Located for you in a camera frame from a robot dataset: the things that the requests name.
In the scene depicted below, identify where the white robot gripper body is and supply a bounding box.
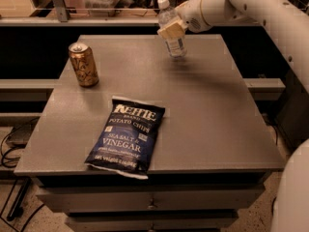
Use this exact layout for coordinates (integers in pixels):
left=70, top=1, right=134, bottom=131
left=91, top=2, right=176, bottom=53
left=177, top=0, right=232, bottom=33

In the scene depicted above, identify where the cream foam-padded gripper finger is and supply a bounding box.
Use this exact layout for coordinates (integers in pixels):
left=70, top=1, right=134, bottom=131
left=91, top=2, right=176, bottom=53
left=157, top=16, right=187, bottom=40

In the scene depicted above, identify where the clear plastic water bottle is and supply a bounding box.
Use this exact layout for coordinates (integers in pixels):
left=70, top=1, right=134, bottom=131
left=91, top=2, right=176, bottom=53
left=157, top=0, right=186, bottom=58

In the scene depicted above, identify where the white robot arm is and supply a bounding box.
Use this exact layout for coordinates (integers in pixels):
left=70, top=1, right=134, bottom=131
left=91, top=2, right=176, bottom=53
left=158, top=0, right=309, bottom=232

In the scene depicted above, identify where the clear plastic container on shelf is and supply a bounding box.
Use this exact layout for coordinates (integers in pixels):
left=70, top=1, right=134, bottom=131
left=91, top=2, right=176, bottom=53
left=83, top=0, right=120, bottom=16

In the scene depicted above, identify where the gold soda can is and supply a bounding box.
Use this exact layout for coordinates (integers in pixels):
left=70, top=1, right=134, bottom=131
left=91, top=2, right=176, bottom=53
left=69, top=43, right=99, bottom=87

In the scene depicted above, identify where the blue Kettle chips bag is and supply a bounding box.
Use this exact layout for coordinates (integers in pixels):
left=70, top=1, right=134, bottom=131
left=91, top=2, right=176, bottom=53
left=85, top=97, right=165, bottom=180

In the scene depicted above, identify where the grey drawer cabinet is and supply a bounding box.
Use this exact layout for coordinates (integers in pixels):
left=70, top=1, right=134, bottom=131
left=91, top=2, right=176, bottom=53
left=15, top=35, right=284, bottom=232

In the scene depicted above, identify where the grey metal shelf rail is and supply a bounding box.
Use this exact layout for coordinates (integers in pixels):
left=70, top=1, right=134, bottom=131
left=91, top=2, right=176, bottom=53
left=0, top=0, right=309, bottom=27

